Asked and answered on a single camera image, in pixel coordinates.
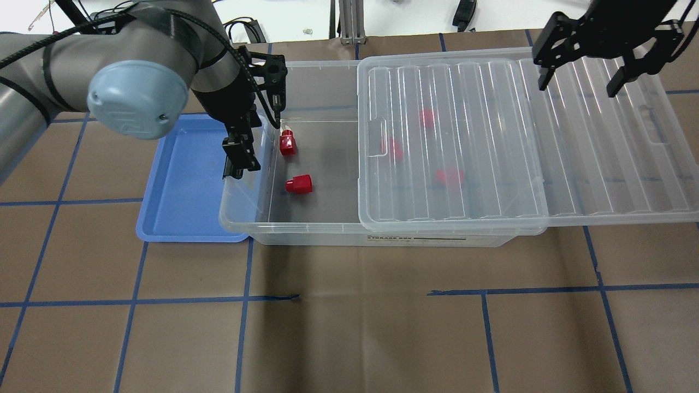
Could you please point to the clear plastic storage box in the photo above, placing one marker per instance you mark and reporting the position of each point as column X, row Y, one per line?
column 322, row 113

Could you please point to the red block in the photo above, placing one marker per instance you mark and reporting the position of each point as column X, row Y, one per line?
column 427, row 119
column 392, row 149
column 450, row 178
column 287, row 144
column 299, row 184

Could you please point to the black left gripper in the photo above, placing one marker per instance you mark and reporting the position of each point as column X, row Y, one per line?
column 225, row 109

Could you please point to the clear plastic box lid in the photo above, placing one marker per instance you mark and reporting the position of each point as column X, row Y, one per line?
column 566, row 156

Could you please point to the red block under lid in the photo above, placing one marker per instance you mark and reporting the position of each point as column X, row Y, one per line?
column 427, row 119
column 392, row 149
column 450, row 178

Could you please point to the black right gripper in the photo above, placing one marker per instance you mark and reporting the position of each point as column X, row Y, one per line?
column 610, row 28

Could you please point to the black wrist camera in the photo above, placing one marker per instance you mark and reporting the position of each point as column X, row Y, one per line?
column 272, row 91

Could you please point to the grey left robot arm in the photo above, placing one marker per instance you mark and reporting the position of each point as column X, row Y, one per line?
column 133, row 71

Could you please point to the aluminium frame post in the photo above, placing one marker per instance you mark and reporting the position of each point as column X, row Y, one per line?
column 347, row 22

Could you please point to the red block in open box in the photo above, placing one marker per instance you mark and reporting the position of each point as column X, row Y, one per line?
column 299, row 184

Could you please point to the blue plastic tray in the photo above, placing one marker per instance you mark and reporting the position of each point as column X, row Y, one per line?
column 184, row 189

